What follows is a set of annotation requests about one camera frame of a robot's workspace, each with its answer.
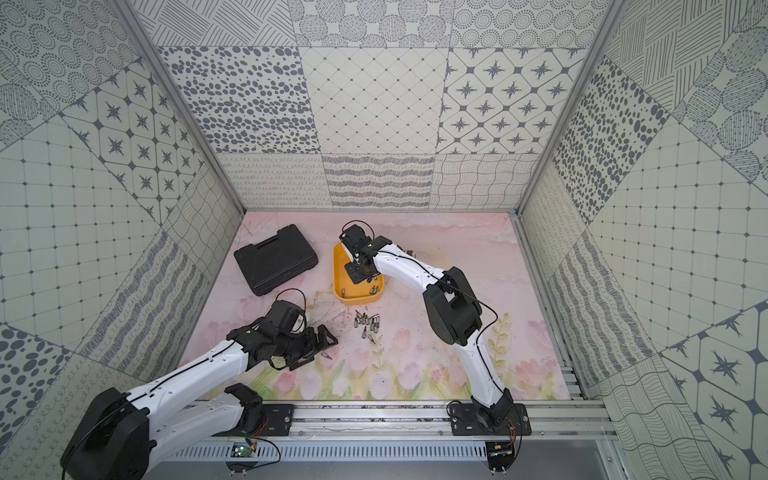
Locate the yellow plastic storage box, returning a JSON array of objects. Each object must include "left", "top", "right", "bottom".
[{"left": 333, "top": 243, "right": 385, "bottom": 306}]

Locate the pile of silver bits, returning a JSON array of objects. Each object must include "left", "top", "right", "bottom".
[{"left": 353, "top": 311, "right": 381, "bottom": 344}]

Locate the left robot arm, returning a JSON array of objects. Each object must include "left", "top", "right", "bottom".
[{"left": 60, "top": 300, "right": 338, "bottom": 479}]

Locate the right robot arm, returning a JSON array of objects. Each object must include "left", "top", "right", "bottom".
[{"left": 339, "top": 220, "right": 515, "bottom": 430}]

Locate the black plastic tool case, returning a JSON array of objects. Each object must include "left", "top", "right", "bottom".
[{"left": 233, "top": 224, "right": 319, "bottom": 296}]

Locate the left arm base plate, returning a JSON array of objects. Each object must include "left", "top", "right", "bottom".
[{"left": 215, "top": 403, "right": 295, "bottom": 437}]

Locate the white slotted cable duct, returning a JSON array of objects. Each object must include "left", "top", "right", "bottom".
[{"left": 168, "top": 440, "right": 486, "bottom": 462}]

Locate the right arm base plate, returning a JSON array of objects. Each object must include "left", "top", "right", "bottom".
[{"left": 446, "top": 401, "right": 532, "bottom": 437}]

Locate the aluminium rail frame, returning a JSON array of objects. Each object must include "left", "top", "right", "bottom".
[{"left": 122, "top": 399, "right": 619, "bottom": 443}]

